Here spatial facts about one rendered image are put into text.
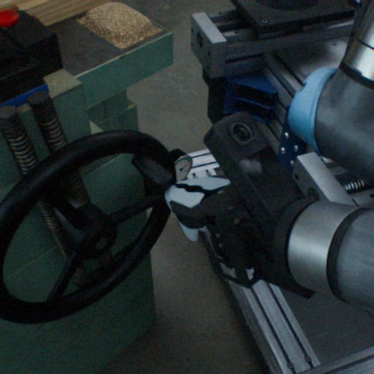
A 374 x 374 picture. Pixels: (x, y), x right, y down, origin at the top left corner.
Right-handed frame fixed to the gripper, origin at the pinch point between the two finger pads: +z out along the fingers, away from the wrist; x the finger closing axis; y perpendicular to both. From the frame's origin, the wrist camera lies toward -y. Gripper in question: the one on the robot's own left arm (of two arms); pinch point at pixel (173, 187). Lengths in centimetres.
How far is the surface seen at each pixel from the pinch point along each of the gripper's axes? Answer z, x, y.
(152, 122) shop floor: 127, 71, 26
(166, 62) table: 22.3, 19.1, -10.4
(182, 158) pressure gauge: 25.1, 17.8, 7.3
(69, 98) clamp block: 8.9, -4.4, -12.8
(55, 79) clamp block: 10.7, -4.4, -15.4
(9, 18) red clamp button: 11.9, -6.3, -23.3
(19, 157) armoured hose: 9.4, -12.6, -8.9
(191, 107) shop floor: 124, 90, 27
